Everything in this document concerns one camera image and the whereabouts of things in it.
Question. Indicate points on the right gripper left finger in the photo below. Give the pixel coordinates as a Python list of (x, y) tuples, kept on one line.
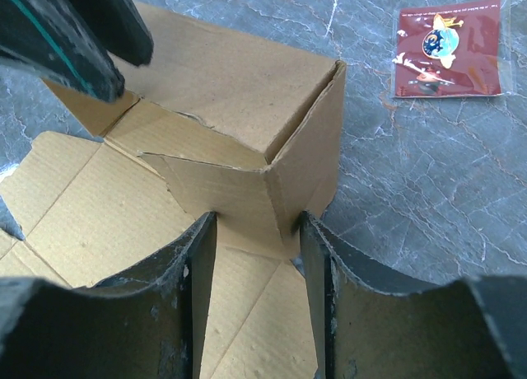
[(147, 321)]

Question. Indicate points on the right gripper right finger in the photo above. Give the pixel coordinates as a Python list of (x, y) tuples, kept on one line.
[(371, 321)]

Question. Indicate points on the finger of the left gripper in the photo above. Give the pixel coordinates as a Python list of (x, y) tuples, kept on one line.
[(119, 27), (49, 38)]

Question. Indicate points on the brown cardboard box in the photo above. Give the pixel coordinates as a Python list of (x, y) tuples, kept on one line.
[(222, 122)]

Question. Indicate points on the red sachet packet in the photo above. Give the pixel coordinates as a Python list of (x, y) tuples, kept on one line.
[(455, 50)]

